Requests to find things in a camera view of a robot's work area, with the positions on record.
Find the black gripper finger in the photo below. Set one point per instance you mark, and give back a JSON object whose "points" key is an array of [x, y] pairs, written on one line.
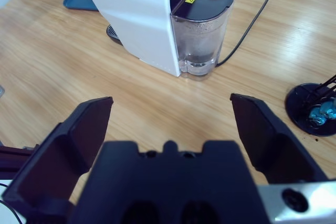
{"points": [[65, 150], [267, 142]]}

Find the white capsule coffee machine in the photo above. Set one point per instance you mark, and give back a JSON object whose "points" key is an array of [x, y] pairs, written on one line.
{"points": [[131, 11]]}

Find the black capsule holder with rods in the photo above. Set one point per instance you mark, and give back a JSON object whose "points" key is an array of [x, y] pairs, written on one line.
{"points": [[296, 108]]}

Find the drip tray with metal grate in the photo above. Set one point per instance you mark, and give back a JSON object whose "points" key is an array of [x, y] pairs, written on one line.
{"points": [[113, 33]]}

